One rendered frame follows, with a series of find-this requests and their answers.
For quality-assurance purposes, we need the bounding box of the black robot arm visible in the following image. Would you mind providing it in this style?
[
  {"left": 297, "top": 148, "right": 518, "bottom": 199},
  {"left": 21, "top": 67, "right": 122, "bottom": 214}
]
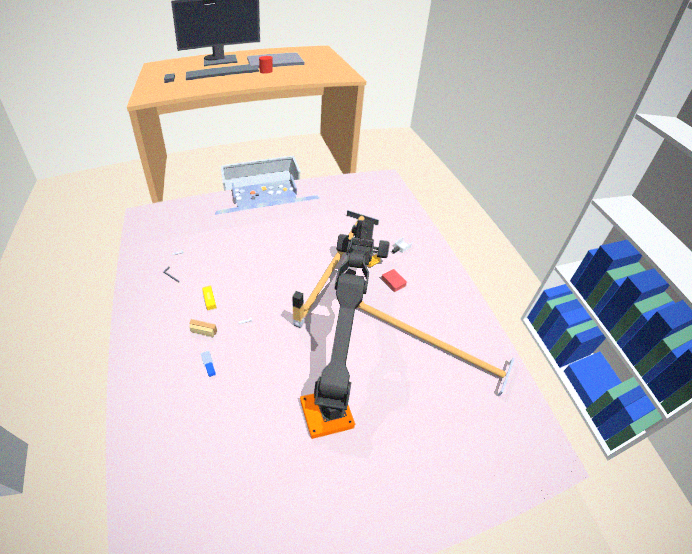
[{"left": 314, "top": 219, "right": 375, "bottom": 422}]

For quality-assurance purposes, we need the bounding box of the long scraper with wooden handle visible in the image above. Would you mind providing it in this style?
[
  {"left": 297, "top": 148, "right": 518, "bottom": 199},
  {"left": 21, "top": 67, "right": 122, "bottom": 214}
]
[{"left": 291, "top": 210, "right": 380, "bottom": 328}]

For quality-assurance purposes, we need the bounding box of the red rectangular tile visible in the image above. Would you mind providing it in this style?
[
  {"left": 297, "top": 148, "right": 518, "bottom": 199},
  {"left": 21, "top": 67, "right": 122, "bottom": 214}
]
[{"left": 382, "top": 269, "right": 407, "bottom": 292}]

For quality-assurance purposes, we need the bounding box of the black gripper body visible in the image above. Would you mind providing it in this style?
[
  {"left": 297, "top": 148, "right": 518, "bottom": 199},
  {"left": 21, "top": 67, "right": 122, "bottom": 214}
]
[{"left": 336, "top": 234, "right": 390, "bottom": 258}]

